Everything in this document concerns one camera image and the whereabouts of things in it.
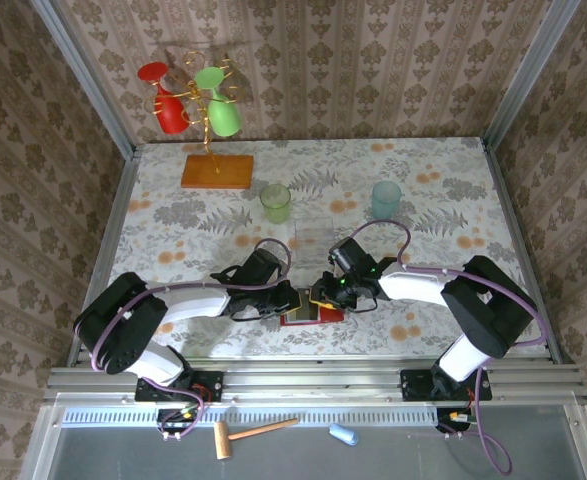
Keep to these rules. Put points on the teal translucent plastic cup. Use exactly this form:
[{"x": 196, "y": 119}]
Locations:
[{"x": 386, "y": 202}]

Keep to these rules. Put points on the floral tablecloth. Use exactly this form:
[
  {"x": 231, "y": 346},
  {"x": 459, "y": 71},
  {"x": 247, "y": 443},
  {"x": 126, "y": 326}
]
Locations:
[{"x": 323, "y": 160}]

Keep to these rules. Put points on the green plastic wine glass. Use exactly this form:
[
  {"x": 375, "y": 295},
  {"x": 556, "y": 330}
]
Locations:
[{"x": 225, "y": 120}]

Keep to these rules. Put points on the small wooden mallet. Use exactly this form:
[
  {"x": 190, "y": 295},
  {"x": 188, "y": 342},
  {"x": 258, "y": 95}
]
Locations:
[{"x": 223, "y": 440}]

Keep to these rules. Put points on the aluminium frame post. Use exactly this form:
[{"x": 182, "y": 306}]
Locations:
[
  {"x": 86, "y": 75},
  {"x": 529, "y": 75}
]

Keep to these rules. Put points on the gold rack with wooden base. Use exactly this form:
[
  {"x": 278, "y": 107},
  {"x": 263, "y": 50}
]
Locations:
[{"x": 218, "y": 172}]

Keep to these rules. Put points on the aluminium table side rail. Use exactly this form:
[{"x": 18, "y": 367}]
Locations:
[
  {"x": 105, "y": 250},
  {"x": 506, "y": 200}
]

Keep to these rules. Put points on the light blue plastic object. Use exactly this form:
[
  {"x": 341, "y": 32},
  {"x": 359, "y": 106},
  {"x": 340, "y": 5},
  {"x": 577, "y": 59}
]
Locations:
[{"x": 343, "y": 434}]

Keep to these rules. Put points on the red plastic wine glass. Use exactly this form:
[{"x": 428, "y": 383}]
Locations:
[{"x": 170, "y": 117}]

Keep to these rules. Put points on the clear acrylic card box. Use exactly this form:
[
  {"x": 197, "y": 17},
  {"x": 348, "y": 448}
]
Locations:
[{"x": 313, "y": 235}]

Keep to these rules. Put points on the green translucent plastic cup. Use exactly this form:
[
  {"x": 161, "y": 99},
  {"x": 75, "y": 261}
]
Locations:
[{"x": 275, "y": 205}]

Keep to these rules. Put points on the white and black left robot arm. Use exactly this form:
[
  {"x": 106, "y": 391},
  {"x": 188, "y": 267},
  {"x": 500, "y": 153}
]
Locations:
[{"x": 123, "y": 325}]

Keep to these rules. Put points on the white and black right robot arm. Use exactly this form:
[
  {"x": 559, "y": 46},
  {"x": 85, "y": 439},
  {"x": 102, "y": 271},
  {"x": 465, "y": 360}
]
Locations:
[{"x": 488, "y": 305}]

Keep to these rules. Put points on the red leather card holder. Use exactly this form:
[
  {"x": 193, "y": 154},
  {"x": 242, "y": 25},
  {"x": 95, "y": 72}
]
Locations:
[{"x": 330, "y": 318}]

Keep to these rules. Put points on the grey metal shelf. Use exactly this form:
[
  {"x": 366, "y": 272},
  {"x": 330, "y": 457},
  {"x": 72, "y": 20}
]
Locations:
[{"x": 398, "y": 460}]

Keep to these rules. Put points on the aluminium mounting rail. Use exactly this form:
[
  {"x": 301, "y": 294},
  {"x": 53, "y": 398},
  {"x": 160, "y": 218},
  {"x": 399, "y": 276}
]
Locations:
[{"x": 313, "y": 382}]

